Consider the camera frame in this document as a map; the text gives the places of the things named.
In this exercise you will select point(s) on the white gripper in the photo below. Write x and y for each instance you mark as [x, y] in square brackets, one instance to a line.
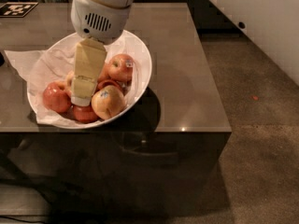
[99, 21]

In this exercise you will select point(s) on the large red yellow apple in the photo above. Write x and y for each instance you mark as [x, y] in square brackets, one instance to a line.
[68, 83]

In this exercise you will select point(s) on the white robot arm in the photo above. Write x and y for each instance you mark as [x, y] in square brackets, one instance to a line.
[272, 25]

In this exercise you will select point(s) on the small red apple back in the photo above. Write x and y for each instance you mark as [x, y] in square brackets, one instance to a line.
[104, 73]

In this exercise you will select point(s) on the red apple hidden centre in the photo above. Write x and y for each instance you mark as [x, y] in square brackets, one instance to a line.
[108, 82]

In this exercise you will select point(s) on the red apple with white sticker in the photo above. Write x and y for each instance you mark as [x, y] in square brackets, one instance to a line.
[121, 67]

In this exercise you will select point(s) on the white bowl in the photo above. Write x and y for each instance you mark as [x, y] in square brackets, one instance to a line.
[141, 62]

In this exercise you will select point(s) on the yellow apple with sticker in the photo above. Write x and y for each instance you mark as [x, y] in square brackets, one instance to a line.
[108, 102]

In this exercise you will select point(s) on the red apple far left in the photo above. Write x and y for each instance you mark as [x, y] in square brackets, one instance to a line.
[56, 98]

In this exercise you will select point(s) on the red apple bottom front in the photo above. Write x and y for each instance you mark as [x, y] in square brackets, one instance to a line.
[84, 114]

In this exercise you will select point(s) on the white paper liner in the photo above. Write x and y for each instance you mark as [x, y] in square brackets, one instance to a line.
[53, 62]

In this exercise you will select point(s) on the black white fiducial marker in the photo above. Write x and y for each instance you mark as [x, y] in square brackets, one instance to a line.
[16, 9]

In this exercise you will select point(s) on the grey glass table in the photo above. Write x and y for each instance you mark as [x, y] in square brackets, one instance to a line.
[160, 159]

